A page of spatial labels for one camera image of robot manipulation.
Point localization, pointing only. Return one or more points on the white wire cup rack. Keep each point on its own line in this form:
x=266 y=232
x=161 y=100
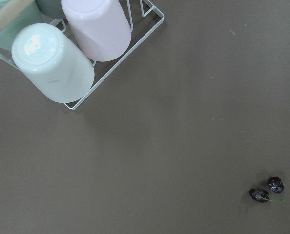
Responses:
x=139 y=31

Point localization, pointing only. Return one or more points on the wooden rack handle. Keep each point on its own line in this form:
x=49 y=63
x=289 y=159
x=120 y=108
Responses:
x=11 y=10

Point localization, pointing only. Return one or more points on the white plastic cup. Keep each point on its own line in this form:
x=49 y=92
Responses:
x=53 y=63

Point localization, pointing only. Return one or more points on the grey plastic cup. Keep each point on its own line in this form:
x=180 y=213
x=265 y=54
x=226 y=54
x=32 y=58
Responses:
x=51 y=8

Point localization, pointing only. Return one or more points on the mint green plastic cup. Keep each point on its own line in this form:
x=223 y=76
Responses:
x=30 y=15

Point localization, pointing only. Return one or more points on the pink plastic cup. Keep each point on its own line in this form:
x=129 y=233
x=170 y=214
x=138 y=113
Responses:
x=100 y=27

